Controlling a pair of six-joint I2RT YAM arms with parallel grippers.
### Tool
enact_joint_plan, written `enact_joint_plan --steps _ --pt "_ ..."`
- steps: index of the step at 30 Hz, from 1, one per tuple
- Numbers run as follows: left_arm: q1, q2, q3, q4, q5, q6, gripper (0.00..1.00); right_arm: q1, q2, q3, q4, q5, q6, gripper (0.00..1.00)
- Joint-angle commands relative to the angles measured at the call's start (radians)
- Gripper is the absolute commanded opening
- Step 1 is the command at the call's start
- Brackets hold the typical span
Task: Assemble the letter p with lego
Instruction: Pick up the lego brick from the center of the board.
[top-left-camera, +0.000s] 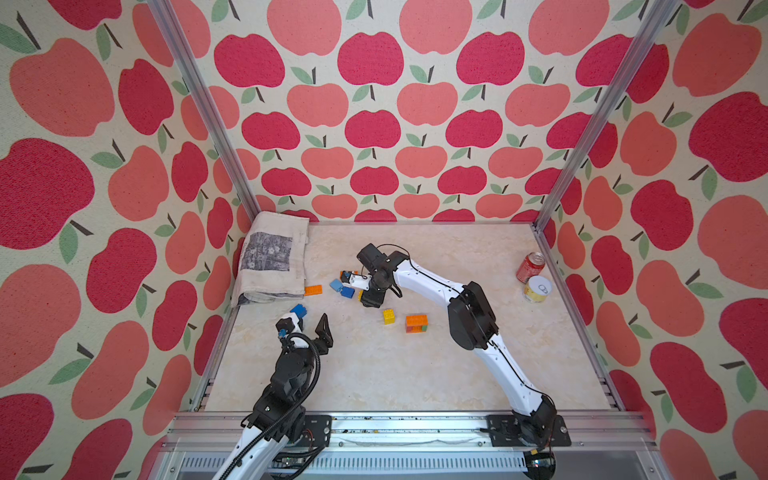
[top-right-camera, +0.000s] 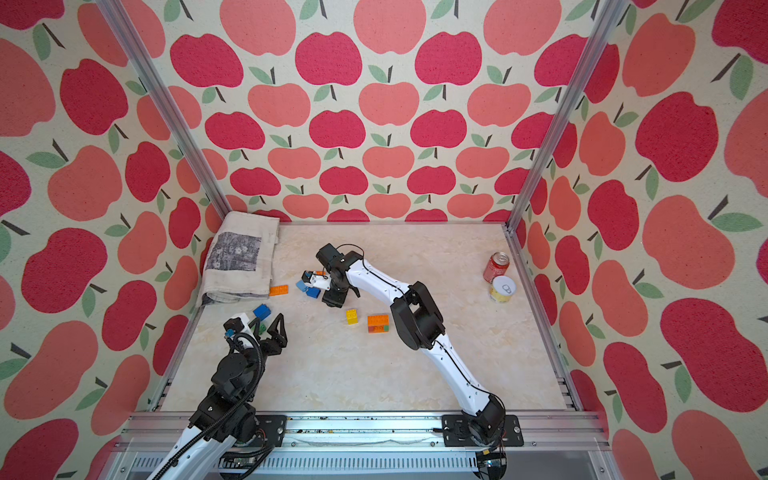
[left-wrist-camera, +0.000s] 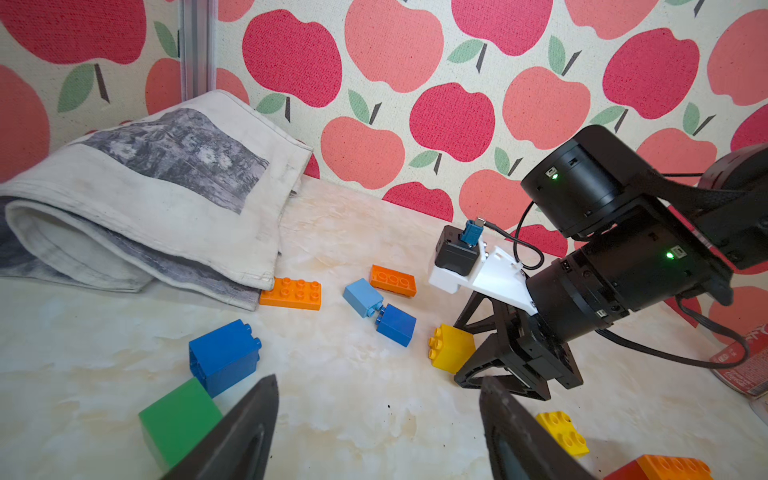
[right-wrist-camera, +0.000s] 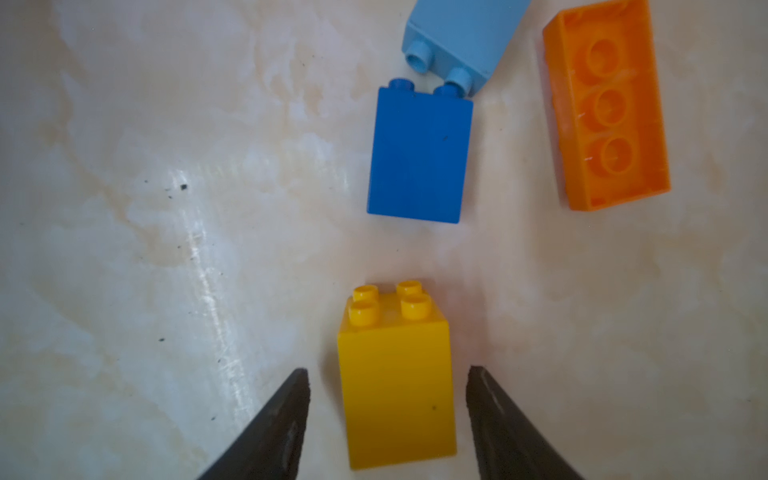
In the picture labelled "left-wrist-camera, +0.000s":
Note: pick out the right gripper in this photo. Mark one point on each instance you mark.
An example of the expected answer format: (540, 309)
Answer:
(600, 282)

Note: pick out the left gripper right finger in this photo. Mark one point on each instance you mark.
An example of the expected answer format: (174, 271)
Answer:
(518, 446)

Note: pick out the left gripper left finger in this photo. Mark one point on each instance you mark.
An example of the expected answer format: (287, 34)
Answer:
(239, 446)

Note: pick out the red lego brick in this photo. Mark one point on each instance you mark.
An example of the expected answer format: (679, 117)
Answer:
(626, 472)

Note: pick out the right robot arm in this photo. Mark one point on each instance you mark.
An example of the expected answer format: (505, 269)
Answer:
(594, 181)

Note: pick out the green lego brick left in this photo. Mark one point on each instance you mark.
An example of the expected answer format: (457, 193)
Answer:
(176, 423)

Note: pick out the dark blue lego brick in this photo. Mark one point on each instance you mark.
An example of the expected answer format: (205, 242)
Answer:
(224, 357)

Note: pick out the orange lego brick far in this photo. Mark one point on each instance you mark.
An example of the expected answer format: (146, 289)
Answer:
(393, 281)

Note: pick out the light blue lego brick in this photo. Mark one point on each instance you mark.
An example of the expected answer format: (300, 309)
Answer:
(363, 298)

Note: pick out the red soda can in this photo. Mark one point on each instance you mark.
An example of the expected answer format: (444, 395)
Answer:
(750, 377)

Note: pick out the yellow tin can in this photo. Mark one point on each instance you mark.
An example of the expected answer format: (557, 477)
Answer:
(760, 407)

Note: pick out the folded beige towel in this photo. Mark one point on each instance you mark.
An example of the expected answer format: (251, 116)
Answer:
(191, 196)

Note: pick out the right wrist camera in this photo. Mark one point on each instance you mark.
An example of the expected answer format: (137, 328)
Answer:
(493, 273)

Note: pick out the left frame post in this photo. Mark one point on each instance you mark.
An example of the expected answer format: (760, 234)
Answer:
(197, 47)

